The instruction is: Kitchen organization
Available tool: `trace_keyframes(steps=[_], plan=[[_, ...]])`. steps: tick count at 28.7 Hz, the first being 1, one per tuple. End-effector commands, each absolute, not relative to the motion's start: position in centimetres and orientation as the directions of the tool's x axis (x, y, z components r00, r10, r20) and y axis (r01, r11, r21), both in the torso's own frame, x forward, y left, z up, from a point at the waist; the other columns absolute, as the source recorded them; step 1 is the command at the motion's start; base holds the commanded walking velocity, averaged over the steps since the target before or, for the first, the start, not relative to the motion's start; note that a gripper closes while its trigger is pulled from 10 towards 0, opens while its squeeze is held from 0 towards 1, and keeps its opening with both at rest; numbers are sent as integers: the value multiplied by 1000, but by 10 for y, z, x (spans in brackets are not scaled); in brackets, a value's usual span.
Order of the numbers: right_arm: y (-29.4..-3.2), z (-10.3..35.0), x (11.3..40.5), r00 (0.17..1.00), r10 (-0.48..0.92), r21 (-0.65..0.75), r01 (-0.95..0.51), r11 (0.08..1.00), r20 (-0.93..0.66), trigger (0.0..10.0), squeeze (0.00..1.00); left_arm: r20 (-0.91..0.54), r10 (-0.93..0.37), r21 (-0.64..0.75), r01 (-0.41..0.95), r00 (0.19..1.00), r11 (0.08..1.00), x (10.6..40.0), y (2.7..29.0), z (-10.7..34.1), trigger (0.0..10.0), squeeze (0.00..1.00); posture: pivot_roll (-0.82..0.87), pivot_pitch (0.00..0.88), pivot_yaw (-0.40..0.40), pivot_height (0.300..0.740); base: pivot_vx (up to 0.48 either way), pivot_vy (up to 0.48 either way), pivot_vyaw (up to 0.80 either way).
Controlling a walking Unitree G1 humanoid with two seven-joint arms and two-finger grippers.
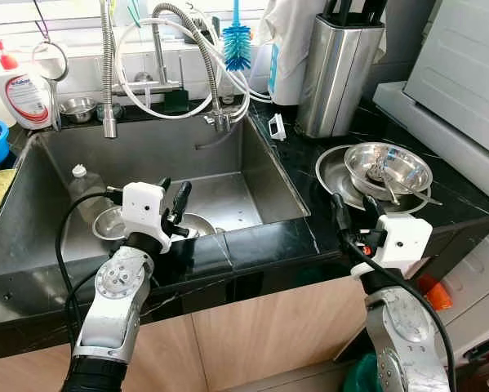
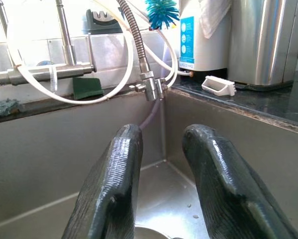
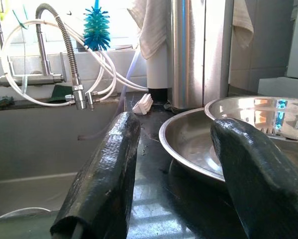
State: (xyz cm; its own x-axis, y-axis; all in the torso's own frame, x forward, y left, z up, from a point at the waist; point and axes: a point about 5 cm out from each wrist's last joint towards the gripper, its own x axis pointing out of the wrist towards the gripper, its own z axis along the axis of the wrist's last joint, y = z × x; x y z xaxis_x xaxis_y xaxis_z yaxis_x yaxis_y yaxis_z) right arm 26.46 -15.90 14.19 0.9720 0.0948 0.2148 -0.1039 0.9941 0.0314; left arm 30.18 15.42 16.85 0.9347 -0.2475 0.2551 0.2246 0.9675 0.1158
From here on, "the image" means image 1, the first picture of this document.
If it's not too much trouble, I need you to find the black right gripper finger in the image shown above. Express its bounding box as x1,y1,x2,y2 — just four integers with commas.
362,194,385,234
332,194,353,239

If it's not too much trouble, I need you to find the wide steel plate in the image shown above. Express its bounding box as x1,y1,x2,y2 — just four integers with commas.
316,145,434,216

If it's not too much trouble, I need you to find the steel spoon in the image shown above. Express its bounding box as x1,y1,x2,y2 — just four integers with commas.
367,159,402,205

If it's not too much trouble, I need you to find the steel fork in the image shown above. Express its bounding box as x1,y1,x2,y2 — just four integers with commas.
391,183,443,207

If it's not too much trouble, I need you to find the small steel bowl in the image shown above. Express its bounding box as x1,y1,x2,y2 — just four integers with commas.
60,96,99,124
93,206,129,243

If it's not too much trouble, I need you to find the clear plastic bottle white cap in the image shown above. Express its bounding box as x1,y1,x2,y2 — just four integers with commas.
69,163,114,226

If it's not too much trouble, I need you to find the dark green sponge holder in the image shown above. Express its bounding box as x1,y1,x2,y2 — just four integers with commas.
162,88,190,114

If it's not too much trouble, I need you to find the orange plastic object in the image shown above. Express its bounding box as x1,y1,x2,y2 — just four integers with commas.
416,274,454,312

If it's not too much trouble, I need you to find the small white plastic clip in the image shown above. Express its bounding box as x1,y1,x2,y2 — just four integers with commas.
269,114,287,142

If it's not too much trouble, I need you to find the wooden base cabinet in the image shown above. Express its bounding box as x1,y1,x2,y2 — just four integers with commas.
0,274,377,392

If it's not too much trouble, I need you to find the chrome faucet body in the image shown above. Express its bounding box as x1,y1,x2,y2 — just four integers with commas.
113,23,186,97

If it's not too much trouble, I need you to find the stainless steel knife block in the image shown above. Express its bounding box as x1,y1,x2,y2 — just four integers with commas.
296,0,389,139

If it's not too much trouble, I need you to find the stainless steel sink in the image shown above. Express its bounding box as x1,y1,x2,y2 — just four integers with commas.
0,114,312,280

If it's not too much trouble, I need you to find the grey flexible gooseneck spout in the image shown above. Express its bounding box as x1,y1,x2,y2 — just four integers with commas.
150,2,233,133

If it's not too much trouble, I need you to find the white container blue label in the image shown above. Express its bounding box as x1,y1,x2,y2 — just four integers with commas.
269,42,305,106

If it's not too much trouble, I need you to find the blue bottle brush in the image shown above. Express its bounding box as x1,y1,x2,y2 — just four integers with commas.
222,0,253,72

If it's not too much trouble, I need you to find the white soap bottle red pump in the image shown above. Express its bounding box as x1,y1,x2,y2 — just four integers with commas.
0,39,54,131

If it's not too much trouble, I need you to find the round steel strainer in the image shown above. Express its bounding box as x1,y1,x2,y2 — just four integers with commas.
30,41,70,131

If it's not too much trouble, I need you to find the white washing machine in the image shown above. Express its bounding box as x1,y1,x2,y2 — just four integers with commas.
373,0,489,364

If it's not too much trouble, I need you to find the white hanging cloth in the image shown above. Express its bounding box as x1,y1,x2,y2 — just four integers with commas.
256,0,343,82

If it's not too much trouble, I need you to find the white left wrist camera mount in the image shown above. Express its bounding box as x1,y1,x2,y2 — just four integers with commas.
120,183,173,236

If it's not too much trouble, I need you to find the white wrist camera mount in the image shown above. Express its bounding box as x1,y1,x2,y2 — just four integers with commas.
120,183,173,236
354,214,434,278

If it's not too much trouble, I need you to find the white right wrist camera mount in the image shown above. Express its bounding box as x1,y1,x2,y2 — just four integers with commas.
354,214,434,278

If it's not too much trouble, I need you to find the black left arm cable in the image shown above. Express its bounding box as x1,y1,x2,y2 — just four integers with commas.
55,188,127,348

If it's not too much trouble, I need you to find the steel spring sprayer hose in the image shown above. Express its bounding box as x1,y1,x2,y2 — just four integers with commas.
100,0,119,139

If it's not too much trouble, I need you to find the purple hanging cord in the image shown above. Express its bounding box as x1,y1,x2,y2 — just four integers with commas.
32,0,51,42

